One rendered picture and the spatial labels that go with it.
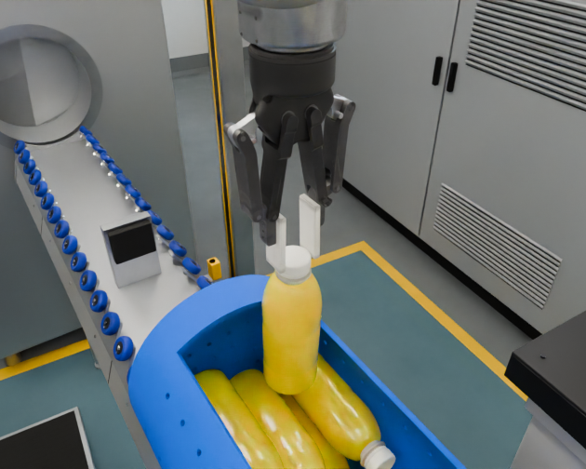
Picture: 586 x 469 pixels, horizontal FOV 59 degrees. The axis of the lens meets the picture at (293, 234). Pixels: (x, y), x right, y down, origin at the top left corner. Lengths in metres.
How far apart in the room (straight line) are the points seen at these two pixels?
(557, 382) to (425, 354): 1.45
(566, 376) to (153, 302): 0.77
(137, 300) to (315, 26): 0.84
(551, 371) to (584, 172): 1.23
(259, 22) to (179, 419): 0.42
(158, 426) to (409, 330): 1.82
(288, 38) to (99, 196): 1.17
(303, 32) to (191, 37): 4.92
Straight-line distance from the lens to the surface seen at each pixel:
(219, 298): 0.67
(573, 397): 0.88
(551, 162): 2.11
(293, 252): 0.58
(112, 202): 1.51
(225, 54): 1.22
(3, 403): 2.37
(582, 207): 2.08
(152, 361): 0.69
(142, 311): 1.13
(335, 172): 0.54
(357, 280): 2.60
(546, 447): 1.01
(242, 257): 1.49
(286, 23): 0.42
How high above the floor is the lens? 1.69
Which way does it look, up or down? 36 degrees down
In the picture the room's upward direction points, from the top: straight up
